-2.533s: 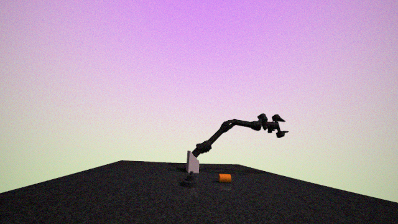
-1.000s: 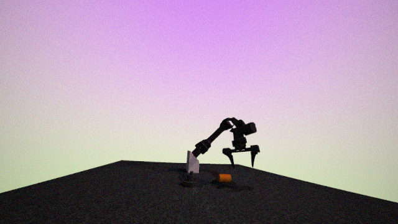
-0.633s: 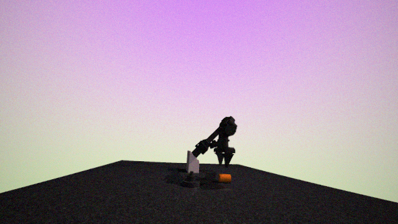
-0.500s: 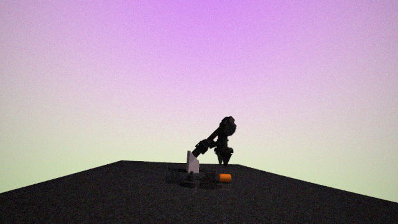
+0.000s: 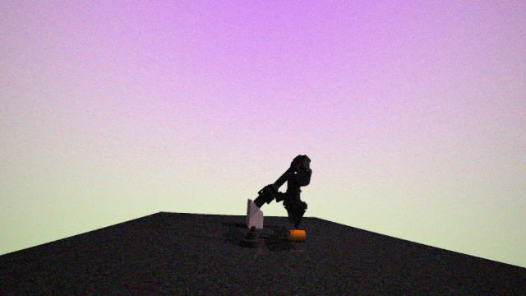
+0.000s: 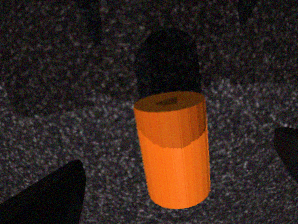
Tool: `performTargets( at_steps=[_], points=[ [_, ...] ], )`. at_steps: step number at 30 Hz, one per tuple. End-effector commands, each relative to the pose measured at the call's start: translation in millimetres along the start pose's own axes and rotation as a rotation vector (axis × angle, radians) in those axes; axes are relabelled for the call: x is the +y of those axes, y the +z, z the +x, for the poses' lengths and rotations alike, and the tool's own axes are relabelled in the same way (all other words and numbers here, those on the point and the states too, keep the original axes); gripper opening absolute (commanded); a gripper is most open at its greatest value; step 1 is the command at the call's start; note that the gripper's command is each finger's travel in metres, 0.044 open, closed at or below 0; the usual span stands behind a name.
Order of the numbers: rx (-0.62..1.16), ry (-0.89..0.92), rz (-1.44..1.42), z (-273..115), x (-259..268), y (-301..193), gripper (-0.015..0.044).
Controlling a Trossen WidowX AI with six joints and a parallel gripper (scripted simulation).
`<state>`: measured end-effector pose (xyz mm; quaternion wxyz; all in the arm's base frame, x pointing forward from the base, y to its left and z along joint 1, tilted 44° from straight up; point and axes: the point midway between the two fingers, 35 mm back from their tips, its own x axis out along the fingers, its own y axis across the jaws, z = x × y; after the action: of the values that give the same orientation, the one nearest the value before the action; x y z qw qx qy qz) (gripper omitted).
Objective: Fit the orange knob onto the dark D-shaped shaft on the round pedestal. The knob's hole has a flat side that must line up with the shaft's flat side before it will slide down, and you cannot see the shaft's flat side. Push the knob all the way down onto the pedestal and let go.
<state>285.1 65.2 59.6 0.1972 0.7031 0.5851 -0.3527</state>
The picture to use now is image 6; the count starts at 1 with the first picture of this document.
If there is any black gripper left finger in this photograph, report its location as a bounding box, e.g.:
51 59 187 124
0 160 86 224

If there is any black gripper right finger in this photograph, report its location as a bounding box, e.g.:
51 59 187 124
274 127 298 184

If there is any orange knob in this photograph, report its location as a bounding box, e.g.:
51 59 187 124
133 92 210 209

